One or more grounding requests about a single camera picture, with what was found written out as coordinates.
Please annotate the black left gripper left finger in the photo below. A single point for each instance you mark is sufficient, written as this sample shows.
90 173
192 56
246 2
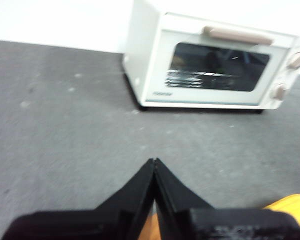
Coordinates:
110 220

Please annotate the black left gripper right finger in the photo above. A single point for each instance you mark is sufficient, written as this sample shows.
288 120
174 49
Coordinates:
190 225

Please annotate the white toaster oven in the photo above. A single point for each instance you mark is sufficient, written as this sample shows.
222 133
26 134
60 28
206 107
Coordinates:
145 37

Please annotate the yellow corn cob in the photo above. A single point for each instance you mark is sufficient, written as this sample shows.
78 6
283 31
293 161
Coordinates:
295 205

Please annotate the beige timer knob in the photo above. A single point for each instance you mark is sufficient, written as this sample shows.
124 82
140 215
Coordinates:
280 91

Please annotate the beige temperature knob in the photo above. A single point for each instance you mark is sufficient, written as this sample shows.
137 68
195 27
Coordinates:
297 60

